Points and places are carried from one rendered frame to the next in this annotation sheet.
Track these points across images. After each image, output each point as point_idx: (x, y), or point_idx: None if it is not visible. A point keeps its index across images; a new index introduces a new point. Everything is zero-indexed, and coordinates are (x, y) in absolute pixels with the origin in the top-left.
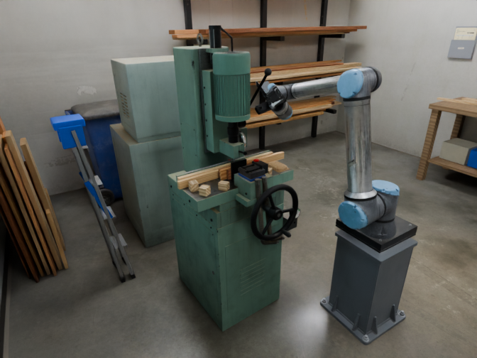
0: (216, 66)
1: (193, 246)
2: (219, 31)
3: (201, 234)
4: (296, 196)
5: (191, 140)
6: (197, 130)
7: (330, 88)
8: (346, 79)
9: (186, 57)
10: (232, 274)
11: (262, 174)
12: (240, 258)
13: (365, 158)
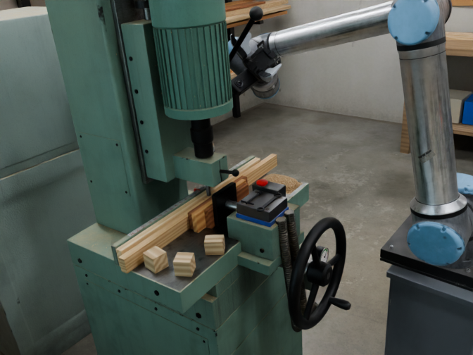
0: (165, 11)
1: None
2: None
3: (172, 342)
4: (344, 232)
5: (110, 165)
6: (125, 144)
7: (350, 33)
8: (407, 12)
9: (82, 2)
10: None
11: (284, 207)
12: None
13: (450, 144)
